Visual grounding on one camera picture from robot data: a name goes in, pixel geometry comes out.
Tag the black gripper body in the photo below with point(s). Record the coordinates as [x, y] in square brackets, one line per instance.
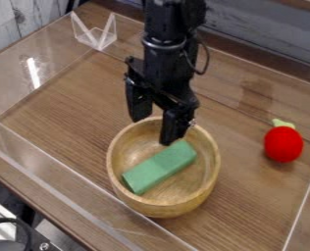
[167, 69]

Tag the clear acrylic front wall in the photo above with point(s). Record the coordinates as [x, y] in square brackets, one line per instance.
[76, 204]

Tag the green rectangular block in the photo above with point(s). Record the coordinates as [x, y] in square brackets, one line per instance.
[161, 166]

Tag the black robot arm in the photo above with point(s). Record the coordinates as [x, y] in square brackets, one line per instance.
[172, 21]

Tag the wooden bowl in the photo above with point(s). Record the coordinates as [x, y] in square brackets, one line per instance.
[163, 181]

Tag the black metal bracket with bolt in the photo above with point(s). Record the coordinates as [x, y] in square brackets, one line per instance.
[41, 243]

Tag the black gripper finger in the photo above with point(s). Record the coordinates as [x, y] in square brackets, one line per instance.
[138, 98]
[176, 122]

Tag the clear acrylic corner bracket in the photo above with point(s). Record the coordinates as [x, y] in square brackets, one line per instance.
[96, 37]

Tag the red plush strawberry toy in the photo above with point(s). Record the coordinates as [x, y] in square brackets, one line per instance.
[283, 142]

